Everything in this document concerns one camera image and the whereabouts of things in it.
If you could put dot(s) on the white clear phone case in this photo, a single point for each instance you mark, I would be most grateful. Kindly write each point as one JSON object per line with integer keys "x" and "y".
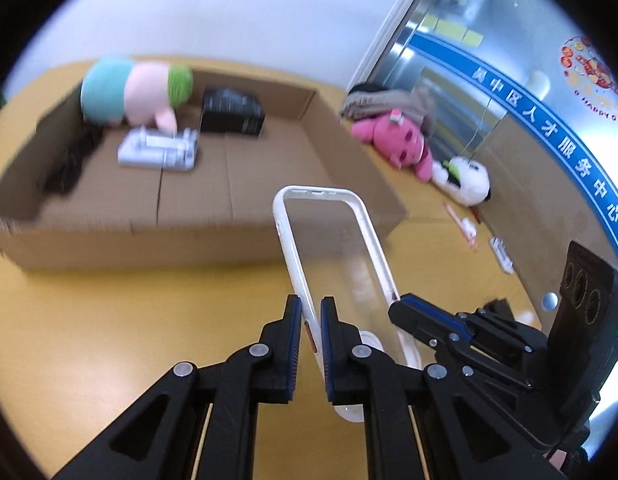
{"x": 282, "y": 230}

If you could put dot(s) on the silver folding stand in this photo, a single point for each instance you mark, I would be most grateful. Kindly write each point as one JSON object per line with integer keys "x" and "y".
{"x": 149, "y": 152}

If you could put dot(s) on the small black item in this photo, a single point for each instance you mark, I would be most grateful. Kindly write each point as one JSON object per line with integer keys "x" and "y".
{"x": 71, "y": 165}

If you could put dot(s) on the pink pen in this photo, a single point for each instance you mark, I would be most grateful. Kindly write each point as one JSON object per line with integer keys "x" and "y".
{"x": 461, "y": 225}

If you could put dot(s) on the blue and pink plush toy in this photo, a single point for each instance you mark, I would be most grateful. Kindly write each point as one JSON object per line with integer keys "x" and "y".
{"x": 109, "y": 90}

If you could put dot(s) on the black charger box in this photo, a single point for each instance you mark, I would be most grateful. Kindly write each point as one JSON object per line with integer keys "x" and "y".
{"x": 229, "y": 110}

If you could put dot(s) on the glass door with blue band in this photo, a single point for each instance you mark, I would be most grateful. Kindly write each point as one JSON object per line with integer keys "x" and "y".
{"x": 514, "y": 120}

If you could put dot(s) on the wooden desktop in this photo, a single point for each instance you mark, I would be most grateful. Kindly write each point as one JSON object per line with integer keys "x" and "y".
{"x": 114, "y": 320}

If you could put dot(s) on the pink plush bear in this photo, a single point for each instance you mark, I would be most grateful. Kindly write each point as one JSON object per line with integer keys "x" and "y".
{"x": 389, "y": 135}

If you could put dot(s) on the red round window sticker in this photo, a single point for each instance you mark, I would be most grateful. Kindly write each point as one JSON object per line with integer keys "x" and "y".
{"x": 589, "y": 70}

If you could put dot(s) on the white panda plush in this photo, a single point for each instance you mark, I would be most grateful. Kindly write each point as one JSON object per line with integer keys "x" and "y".
{"x": 469, "y": 180}

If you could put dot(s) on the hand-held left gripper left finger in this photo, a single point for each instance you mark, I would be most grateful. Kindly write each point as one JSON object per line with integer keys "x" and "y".
{"x": 292, "y": 345}

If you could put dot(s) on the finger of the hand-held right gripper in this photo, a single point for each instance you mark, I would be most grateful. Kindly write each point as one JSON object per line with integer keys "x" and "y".
{"x": 489, "y": 365}
{"x": 429, "y": 317}

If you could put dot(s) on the beige crumpled cloth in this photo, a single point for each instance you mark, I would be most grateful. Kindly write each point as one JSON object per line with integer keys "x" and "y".
{"x": 379, "y": 100}

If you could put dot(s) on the large cardboard box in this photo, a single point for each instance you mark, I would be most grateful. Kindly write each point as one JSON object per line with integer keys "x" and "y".
{"x": 189, "y": 240}

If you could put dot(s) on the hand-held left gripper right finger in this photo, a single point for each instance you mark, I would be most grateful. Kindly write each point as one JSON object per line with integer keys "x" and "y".
{"x": 329, "y": 345}

